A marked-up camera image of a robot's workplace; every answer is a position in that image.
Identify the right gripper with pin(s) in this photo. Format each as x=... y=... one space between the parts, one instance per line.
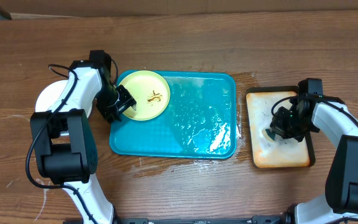
x=278 y=127

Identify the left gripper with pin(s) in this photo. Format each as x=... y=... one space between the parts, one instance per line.
x=127 y=101

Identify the yellow plate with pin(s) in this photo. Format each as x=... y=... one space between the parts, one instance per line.
x=151 y=92

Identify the green yellow sponge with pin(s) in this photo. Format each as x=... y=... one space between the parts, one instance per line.
x=269 y=135

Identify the white plate with brown sauce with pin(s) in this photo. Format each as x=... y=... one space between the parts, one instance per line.
x=50 y=95

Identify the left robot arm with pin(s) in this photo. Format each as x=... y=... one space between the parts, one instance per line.
x=63 y=153

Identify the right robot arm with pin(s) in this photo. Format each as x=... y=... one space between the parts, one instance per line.
x=314 y=113

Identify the black tray with soapy water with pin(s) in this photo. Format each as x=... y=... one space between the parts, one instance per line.
x=278 y=152

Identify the teal plastic tray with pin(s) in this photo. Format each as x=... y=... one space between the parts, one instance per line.
x=198 y=123

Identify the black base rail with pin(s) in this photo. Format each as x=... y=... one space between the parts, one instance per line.
x=257 y=219

